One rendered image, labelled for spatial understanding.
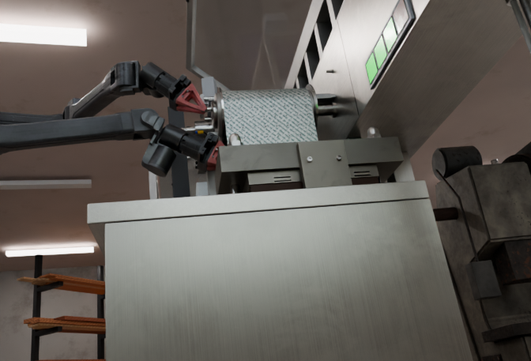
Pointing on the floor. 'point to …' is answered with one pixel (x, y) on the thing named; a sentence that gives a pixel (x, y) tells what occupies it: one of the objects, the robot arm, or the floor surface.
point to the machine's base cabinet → (283, 287)
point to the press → (487, 247)
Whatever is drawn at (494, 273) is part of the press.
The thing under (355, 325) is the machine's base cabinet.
